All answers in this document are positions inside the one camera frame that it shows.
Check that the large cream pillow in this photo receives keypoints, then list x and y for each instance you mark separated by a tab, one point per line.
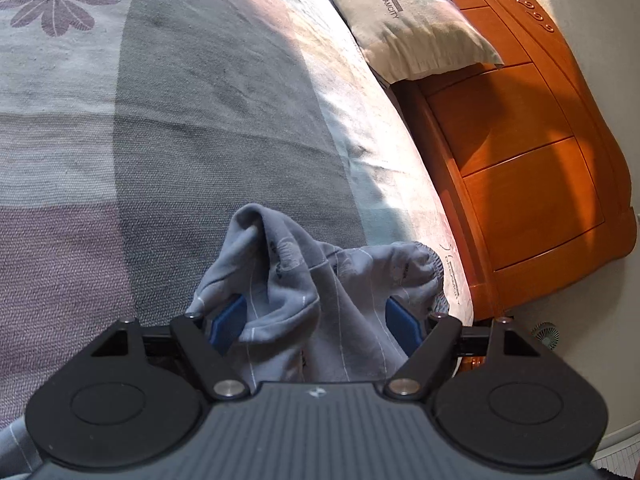
410	20

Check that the grey pants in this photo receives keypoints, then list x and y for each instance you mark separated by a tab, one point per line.
310	300

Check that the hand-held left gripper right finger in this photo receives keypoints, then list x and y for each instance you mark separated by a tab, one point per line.
402	325

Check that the bed with patchwork sheet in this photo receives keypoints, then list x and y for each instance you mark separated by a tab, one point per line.
175	135

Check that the small floor fan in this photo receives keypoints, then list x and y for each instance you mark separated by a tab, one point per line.
545	335

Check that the wooden headboard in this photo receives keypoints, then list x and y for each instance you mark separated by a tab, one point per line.
525	160

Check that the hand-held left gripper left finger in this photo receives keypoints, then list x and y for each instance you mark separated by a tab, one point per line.
227	322

